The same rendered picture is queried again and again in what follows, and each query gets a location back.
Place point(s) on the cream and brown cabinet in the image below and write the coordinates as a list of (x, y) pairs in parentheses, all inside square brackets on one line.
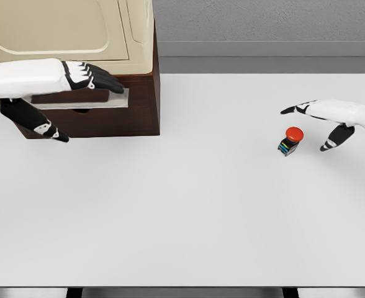
[(77, 28)]

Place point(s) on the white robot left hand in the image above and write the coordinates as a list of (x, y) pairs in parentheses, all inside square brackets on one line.
[(30, 77)]

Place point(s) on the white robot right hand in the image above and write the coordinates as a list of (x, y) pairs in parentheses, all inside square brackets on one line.
[(334, 111)]

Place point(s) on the red button switch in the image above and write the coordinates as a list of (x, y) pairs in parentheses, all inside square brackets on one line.
[(294, 134)]

